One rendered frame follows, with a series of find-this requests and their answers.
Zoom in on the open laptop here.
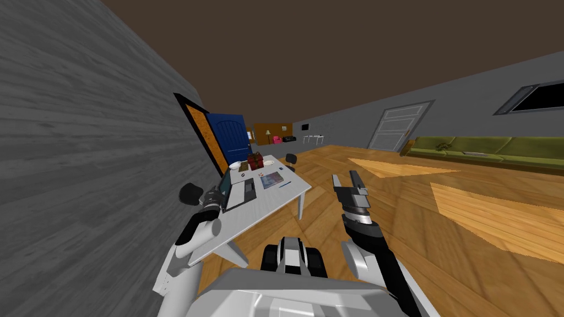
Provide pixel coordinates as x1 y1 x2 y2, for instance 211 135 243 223
219 169 258 214

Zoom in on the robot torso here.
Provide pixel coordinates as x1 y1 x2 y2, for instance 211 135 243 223
185 236 417 317

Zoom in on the red box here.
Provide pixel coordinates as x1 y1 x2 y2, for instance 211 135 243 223
247 151 265 172

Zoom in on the blue magazine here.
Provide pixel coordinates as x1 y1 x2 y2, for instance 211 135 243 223
259 171 285 190

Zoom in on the white desk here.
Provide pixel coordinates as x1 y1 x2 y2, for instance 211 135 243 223
189 155 313 269

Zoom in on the green sofa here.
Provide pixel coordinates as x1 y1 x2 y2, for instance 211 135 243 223
399 135 564 177

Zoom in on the dark window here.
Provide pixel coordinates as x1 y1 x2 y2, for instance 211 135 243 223
492 80 564 117

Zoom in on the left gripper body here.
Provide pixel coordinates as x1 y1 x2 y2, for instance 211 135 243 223
203 184 227 207

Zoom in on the orange door with black frame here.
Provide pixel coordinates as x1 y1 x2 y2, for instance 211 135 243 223
172 92 230 178

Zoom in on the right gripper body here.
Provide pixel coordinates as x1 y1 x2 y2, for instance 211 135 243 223
333 184 371 211

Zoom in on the grey panelled door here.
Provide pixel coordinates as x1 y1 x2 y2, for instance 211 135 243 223
367 100 436 153

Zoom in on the blue door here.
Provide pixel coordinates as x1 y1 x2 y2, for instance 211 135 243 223
205 113 252 166

